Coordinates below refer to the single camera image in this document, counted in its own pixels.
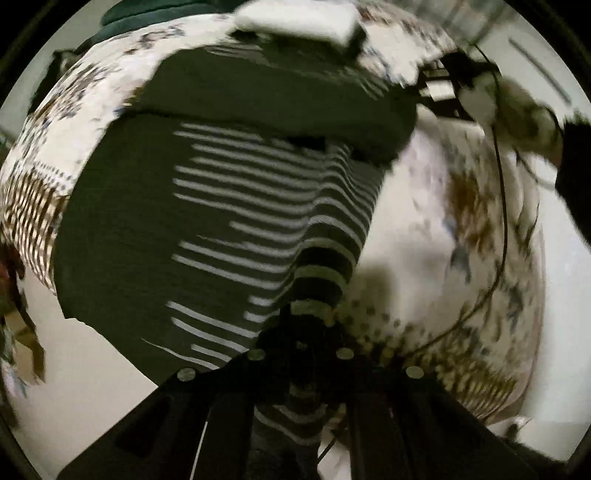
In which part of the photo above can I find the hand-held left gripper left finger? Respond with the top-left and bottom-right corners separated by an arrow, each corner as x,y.
58,307 -> 305,480

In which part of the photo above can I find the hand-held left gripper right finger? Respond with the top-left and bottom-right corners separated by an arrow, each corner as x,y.
305,314 -> 539,480

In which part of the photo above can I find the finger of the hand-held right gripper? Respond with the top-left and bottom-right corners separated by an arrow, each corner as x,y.
416,65 -> 459,117

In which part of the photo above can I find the dark green striped sweater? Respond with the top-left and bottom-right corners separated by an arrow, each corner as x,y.
52,43 -> 419,464

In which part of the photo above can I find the person's right hand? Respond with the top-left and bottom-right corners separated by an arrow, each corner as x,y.
496,79 -> 565,160

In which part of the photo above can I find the white bed headboard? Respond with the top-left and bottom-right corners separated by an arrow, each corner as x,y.
471,9 -> 591,462

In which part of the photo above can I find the floral bed sheet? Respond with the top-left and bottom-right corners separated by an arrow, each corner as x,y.
0,0 -> 546,426

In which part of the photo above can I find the white folded cloth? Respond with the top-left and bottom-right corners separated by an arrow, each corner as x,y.
232,0 -> 366,52

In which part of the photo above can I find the clutter beside bed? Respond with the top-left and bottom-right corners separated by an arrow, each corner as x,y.
0,242 -> 48,418

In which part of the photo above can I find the dark green quilt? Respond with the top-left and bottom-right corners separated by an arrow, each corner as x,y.
74,0 -> 241,47

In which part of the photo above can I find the black cable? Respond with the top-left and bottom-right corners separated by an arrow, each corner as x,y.
403,44 -> 509,360

